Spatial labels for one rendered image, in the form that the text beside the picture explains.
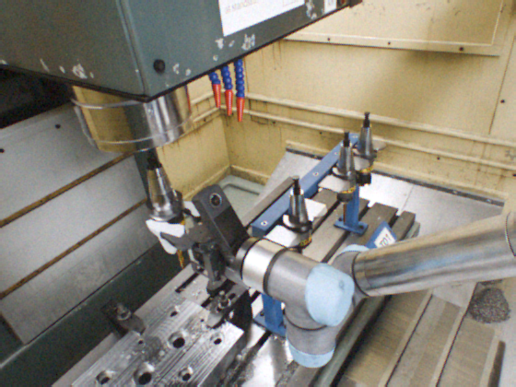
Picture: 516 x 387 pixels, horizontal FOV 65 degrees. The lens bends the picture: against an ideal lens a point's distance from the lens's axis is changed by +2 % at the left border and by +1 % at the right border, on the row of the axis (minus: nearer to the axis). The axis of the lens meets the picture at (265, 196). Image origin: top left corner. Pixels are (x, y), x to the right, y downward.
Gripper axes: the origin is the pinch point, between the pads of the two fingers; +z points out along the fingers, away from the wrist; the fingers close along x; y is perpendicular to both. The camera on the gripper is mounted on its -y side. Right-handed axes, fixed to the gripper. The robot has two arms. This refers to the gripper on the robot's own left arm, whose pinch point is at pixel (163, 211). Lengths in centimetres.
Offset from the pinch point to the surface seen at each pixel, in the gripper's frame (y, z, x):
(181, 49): -32.0, -21.4, -7.2
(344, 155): 6.4, -14.3, 42.2
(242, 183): 72, 68, 95
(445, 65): 3, -20, 101
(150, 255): 48, 44, 19
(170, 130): -18.4, -8.9, -1.2
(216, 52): -30.6, -21.4, -2.8
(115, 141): -18.5, -4.7, -7.1
